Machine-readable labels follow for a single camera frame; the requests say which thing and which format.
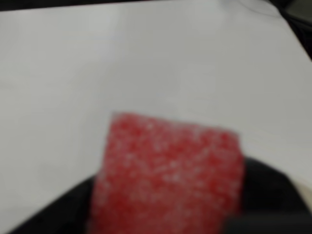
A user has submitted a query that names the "white paper cup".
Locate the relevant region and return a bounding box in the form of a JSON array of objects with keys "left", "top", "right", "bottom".
[{"left": 294, "top": 180, "right": 312, "bottom": 208}]

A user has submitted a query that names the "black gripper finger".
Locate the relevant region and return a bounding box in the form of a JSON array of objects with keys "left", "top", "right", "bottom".
[
  {"left": 242, "top": 157, "right": 309, "bottom": 217},
  {"left": 9, "top": 175, "right": 98, "bottom": 234}
]

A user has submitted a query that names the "red sugary cube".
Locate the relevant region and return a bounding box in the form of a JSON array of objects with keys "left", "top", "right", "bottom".
[{"left": 87, "top": 111, "right": 246, "bottom": 234}]

